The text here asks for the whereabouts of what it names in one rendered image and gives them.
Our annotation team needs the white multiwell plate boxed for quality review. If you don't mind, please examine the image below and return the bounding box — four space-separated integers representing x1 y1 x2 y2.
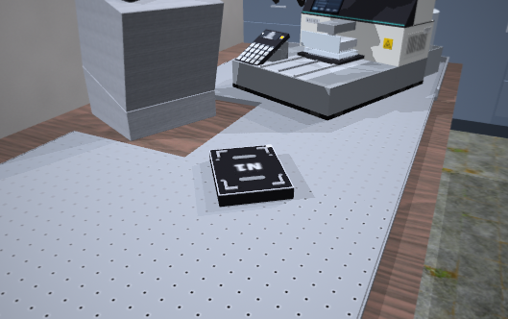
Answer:
303 47 358 60

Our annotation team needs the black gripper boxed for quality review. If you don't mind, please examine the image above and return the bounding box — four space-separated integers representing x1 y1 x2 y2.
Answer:
273 0 305 7

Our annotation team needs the translucent bottle with dark grey cap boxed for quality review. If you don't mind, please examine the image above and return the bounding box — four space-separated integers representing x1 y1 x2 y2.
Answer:
429 9 439 51

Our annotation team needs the black flat block with white markings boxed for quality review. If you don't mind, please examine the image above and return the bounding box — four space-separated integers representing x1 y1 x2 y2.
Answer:
209 144 294 207

